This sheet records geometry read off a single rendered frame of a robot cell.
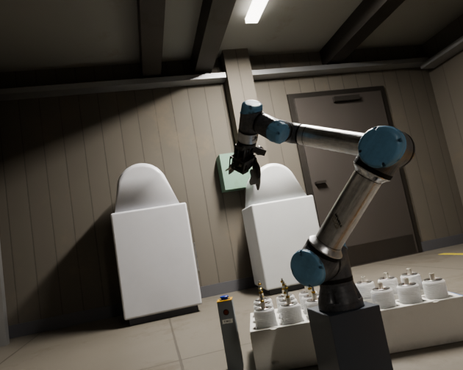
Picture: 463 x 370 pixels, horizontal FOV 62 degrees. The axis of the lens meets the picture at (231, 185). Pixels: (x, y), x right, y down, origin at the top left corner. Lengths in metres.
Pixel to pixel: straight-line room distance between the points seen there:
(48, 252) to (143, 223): 1.24
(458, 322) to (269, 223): 2.07
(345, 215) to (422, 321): 0.85
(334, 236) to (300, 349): 0.74
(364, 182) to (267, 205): 2.54
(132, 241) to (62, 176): 1.29
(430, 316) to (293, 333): 0.58
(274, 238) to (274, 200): 0.36
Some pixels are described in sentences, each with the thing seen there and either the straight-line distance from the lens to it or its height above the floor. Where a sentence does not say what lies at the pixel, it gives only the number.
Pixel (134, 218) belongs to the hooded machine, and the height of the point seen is 0.89.
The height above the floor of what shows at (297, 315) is 0.21.
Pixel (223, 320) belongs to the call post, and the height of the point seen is 0.23.
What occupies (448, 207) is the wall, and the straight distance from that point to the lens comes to 5.65.
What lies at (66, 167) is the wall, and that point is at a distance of 4.39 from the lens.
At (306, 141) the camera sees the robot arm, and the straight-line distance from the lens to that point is 1.38.
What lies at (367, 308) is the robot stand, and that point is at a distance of 1.36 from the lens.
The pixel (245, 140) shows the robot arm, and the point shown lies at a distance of 1.40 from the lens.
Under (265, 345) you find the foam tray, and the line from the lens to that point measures 1.79.
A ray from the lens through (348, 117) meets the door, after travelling 5.05.
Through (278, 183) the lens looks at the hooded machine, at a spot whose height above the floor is 1.01.
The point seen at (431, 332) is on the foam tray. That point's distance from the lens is 1.92.
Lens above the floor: 0.60
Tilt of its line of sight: 7 degrees up
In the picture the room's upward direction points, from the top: 10 degrees counter-clockwise
